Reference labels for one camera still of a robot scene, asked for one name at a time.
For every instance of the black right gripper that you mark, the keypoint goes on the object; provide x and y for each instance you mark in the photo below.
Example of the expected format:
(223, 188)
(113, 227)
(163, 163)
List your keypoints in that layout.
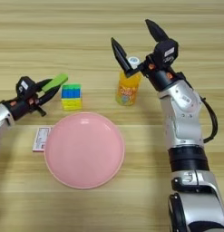
(161, 78)

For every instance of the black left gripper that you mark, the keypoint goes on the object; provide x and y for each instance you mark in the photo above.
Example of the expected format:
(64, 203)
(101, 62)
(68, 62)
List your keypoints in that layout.
(21, 107)

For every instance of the green rectangular block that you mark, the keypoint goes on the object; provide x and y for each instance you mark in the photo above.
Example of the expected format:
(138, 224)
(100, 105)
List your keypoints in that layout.
(56, 81)

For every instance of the orange juice bottle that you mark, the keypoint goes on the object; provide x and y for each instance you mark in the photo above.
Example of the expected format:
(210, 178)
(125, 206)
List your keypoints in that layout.
(128, 90)

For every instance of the small white red card box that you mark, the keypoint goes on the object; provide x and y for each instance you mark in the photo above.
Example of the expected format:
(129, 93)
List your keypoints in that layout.
(40, 139)

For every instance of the pink round plate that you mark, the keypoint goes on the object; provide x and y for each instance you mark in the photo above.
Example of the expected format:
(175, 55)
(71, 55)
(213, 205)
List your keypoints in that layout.
(84, 151)

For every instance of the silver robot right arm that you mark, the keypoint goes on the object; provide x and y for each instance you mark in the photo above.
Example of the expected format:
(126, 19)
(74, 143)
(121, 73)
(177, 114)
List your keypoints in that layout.
(183, 120)

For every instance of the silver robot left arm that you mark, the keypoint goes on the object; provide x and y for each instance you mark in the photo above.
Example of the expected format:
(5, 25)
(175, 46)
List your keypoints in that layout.
(1, 116)

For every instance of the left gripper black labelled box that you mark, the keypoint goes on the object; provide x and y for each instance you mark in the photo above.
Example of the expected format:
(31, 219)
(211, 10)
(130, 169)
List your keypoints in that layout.
(25, 87)

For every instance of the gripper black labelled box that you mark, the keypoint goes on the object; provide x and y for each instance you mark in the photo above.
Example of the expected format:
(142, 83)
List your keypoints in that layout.
(164, 51)
(25, 87)

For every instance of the colourful puzzle cube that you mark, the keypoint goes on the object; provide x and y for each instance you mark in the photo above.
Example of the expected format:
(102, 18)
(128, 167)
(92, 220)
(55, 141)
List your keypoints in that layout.
(71, 98)

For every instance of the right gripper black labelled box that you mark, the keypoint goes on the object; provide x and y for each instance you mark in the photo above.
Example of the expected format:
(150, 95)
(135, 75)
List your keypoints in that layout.
(164, 51)

